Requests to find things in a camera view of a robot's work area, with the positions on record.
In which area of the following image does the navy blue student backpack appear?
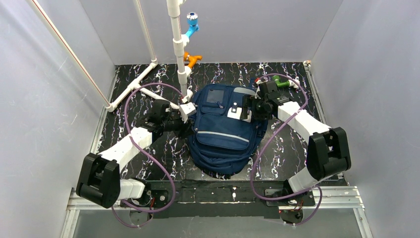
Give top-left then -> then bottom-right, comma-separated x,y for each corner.
187,84 -> 268,175

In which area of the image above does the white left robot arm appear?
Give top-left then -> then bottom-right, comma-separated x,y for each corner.
76,99 -> 196,208

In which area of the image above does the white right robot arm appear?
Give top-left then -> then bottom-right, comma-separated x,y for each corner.
241,81 -> 351,201

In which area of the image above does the green tap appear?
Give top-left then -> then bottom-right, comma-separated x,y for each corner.
272,75 -> 290,88

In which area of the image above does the orange tap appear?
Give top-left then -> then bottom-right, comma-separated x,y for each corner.
183,52 -> 203,69

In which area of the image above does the white PVC pipe stand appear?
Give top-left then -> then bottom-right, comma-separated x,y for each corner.
104,0 -> 196,113

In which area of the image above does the blue tap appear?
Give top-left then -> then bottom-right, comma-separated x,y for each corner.
185,12 -> 199,38

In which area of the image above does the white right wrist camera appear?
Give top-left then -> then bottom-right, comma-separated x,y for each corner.
288,77 -> 300,90

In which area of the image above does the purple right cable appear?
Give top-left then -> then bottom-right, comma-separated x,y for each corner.
250,73 -> 323,227

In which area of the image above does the purple cable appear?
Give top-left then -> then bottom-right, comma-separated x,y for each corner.
110,82 -> 188,229
250,73 -> 323,227

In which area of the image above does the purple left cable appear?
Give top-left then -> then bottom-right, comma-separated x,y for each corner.
110,82 -> 188,229

